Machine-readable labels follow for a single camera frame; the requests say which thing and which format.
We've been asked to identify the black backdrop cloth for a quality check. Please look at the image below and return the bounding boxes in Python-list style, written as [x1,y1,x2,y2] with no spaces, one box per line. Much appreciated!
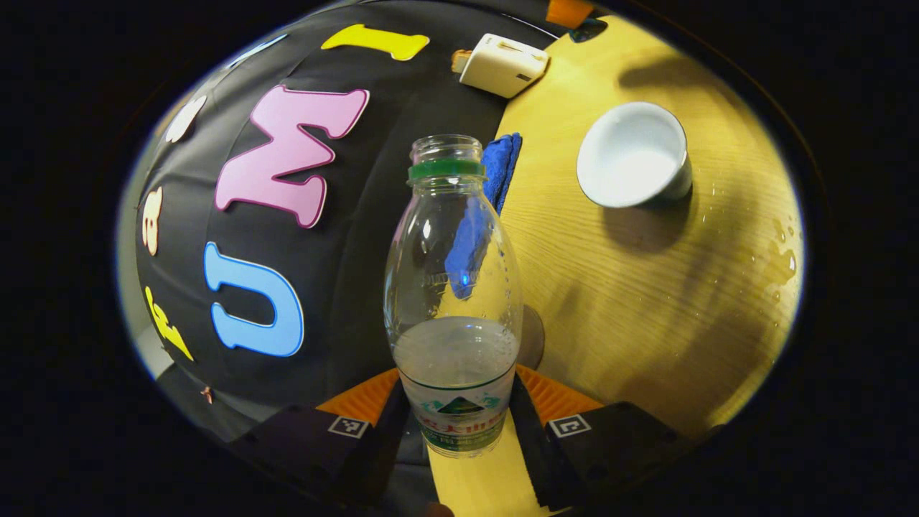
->
[118,0,575,446]

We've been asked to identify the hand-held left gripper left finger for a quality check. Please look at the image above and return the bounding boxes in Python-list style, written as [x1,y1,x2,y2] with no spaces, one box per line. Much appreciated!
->
[228,368,414,507]

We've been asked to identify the white toaster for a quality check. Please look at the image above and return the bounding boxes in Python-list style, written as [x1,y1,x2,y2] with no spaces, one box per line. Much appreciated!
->
[459,33,551,100]

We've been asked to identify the round grey coaster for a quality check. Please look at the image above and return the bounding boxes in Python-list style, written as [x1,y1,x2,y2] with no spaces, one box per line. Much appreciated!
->
[518,304,546,371]

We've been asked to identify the blue teacup lid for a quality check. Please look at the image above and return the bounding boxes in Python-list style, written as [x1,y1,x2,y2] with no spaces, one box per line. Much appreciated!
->
[569,18,609,44]

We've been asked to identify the blue folded towel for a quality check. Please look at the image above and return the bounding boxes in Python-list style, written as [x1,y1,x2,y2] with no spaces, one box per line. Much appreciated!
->
[444,133,523,301]

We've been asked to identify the white teacup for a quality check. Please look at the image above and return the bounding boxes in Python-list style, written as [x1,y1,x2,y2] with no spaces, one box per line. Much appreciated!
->
[577,101,694,210]

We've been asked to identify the clear plastic water bottle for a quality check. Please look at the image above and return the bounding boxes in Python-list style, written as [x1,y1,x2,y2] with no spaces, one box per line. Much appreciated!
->
[383,134,525,459]

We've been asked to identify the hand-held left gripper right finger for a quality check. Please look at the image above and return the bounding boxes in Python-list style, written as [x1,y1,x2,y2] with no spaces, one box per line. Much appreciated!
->
[508,364,696,512]

